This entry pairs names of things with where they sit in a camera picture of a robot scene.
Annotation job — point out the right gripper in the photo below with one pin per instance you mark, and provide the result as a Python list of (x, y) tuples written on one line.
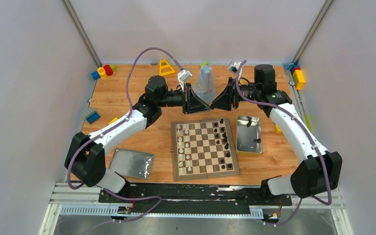
[(229, 97)]

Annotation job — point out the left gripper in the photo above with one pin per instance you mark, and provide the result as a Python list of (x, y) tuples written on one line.
[(186, 98)]

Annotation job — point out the wooden chess board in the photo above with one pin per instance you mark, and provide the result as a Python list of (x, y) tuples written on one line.
[(203, 149)]

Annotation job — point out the silver metal tin box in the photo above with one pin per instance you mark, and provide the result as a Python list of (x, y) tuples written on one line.
[(248, 136)]

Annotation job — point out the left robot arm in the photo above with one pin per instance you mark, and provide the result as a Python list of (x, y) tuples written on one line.
[(86, 155)]

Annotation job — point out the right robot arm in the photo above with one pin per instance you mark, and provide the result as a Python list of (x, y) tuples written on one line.
[(319, 169)]

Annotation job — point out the clear bubble wrap bag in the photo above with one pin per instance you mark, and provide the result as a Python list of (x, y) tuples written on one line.
[(204, 86)]

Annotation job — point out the green block behind bag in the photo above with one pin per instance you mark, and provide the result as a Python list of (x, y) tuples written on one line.
[(203, 64)]

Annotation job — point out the yellow trapezoid toy block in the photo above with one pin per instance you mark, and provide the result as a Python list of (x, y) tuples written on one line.
[(165, 69)]

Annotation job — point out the stacked coloured bricks corner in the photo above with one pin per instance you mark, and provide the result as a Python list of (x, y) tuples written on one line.
[(297, 75)]

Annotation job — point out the small yellow block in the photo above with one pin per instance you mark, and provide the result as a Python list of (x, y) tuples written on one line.
[(113, 120)]

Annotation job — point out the silver tin lid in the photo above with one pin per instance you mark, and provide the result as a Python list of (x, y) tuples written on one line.
[(132, 163)]

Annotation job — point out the red cylinder block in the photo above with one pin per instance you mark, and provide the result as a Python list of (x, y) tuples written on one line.
[(108, 69)]

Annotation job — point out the yellow cylinder block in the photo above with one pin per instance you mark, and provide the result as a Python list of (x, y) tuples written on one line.
[(102, 72)]

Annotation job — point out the blue lego brick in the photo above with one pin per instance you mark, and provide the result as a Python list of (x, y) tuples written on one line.
[(93, 117)]

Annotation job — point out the blue cube block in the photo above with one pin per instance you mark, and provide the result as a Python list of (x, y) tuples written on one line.
[(95, 75)]

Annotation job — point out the grey lego brick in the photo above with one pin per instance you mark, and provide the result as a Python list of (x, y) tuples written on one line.
[(88, 112)]

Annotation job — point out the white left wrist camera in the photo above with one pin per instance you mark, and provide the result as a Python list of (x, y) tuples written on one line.
[(183, 76)]

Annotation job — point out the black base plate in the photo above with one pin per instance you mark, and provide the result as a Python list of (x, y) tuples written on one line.
[(250, 195)]

